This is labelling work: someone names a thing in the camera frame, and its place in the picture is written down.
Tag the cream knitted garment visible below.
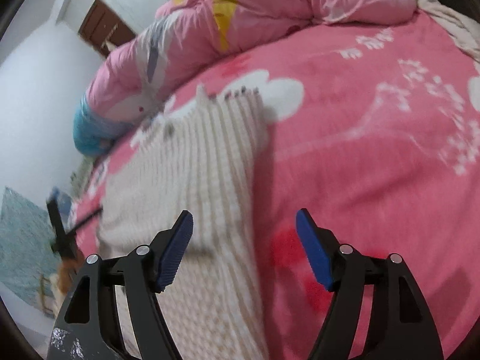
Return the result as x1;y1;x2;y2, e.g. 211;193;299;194
416;0;480;63

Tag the operator left hand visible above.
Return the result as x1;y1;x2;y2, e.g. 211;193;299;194
57;250;85;295

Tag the pink floral bed blanket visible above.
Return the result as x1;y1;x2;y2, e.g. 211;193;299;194
72;12;479;359

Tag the pink and blue duvet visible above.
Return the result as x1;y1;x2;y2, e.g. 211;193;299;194
72;0;416;157

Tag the grey patterned mat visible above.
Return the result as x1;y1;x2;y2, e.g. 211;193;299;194
70;156;95;198

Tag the brown wooden door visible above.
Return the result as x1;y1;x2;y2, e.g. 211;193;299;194
78;0;137;58

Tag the beige white houndstooth coat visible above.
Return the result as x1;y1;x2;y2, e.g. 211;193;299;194
95;84;271;360

